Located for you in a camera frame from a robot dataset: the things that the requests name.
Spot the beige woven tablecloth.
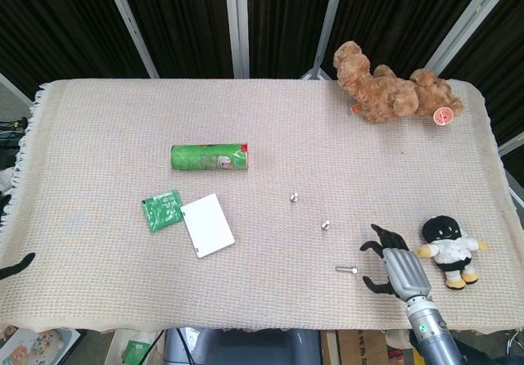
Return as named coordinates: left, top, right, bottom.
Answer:
left=0, top=78, right=524, bottom=336

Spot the illustrated picture book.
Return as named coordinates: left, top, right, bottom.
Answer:
left=0, top=326, right=82, bottom=365

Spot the brown cardboard box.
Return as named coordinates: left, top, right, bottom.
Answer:
left=321, top=330, right=413, bottom=365

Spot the green foil sachet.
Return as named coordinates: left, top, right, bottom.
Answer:
left=141, top=188, right=184, bottom=233
left=122, top=339, right=151, bottom=365

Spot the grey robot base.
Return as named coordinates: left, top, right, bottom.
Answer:
left=163, top=327, right=323, bottom=365

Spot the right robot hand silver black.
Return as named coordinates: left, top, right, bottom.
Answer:
left=359, top=223, right=433, bottom=300

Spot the black base cable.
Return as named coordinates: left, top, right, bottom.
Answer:
left=174, top=327, right=196, bottom=365

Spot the white plastic cover plate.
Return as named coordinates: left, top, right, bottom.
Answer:
left=179, top=192, right=237, bottom=259

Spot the green chip can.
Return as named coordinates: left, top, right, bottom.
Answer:
left=169, top=142, right=251, bottom=173

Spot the black-headed plush doll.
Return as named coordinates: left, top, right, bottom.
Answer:
left=413, top=214, right=490, bottom=291

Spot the left robot hand black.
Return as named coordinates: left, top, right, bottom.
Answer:
left=0, top=252, right=37, bottom=281

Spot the white partition frame post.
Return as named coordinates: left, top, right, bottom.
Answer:
left=497, top=133, right=524, bottom=157
left=0, top=72, right=34, bottom=108
left=425, top=0, right=515, bottom=78
left=101, top=0, right=160, bottom=79
left=224, top=0, right=250, bottom=79
left=300, top=0, right=348, bottom=80

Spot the brown teddy bear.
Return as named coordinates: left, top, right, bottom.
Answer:
left=332, top=40, right=466, bottom=128

